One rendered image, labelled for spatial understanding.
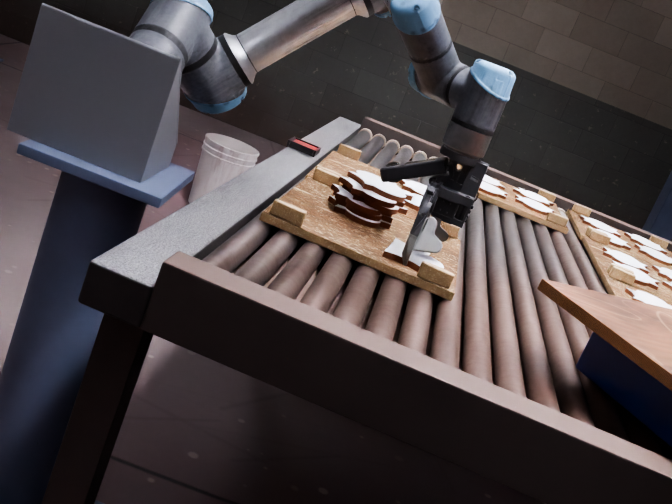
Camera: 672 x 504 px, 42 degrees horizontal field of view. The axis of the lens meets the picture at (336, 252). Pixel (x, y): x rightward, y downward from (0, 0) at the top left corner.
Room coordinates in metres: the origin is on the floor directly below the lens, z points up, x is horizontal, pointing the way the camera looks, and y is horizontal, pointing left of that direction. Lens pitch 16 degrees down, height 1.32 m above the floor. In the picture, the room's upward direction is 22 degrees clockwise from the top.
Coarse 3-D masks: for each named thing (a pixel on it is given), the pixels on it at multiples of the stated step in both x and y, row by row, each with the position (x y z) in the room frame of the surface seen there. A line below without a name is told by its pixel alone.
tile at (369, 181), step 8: (352, 176) 1.69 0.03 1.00; (360, 176) 1.68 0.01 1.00; (368, 176) 1.72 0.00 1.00; (376, 176) 1.75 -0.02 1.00; (360, 184) 1.67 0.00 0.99; (368, 184) 1.64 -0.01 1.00; (376, 184) 1.67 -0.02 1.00; (384, 184) 1.70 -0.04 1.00; (392, 184) 1.73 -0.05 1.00; (376, 192) 1.64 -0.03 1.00; (384, 192) 1.64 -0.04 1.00; (392, 192) 1.66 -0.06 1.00; (400, 192) 1.69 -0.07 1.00; (400, 200) 1.65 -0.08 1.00
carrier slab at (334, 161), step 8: (336, 152) 2.23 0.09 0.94; (328, 160) 2.09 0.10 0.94; (336, 160) 2.13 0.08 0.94; (344, 160) 2.17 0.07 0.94; (352, 160) 2.21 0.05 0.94; (328, 168) 1.99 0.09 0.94; (336, 168) 2.03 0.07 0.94; (344, 168) 2.07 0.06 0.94; (352, 168) 2.11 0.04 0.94; (360, 168) 2.15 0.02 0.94; (368, 168) 2.19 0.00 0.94; (376, 168) 2.24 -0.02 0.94; (312, 176) 1.84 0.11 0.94; (344, 176) 1.98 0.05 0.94; (400, 184) 2.15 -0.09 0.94; (408, 208) 1.91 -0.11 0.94; (408, 216) 1.83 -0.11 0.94
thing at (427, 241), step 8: (432, 224) 1.46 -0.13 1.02; (424, 232) 1.45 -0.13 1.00; (432, 232) 1.45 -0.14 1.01; (408, 240) 1.44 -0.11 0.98; (416, 240) 1.44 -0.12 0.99; (424, 240) 1.45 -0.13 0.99; (432, 240) 1.45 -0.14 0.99; (408, 248) 1.44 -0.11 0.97; (416, 248) 1.44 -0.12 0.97; (424, 248) 1.44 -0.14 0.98; (432, 248) 1.44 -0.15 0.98; (440, 248) 1.44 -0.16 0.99; (408, 256) 1.44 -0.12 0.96
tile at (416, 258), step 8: (392, 248) 1.48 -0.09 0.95; (400, 248) 1.50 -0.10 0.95; (384, 256) 1.45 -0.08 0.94; (392, 256) 1.45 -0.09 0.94; (400, 256) 1.45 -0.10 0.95; (416, 256) 1.49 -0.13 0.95; (424, 256) 1.51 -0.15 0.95; (408, 264) 1.45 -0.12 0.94; (416, 264) 1.44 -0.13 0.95; (440, 264) 1.50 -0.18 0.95
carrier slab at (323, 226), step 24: (288, 192) 1.62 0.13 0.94; (312, 192) 1.70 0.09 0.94; (264, 216) 1.42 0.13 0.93; (312, 216) 1.52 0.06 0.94; (336, 216) 1.59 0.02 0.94; (312, 240) 1.42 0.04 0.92; (336, 240) 1.43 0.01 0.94; (360, 240) 1.49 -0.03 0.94; (384, 240) 1.56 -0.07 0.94; (456, 240) 1.79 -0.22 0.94; (384, 264) 1.41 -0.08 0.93; (456, 264) 1.59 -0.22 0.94; (432, 288) 1.40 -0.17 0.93
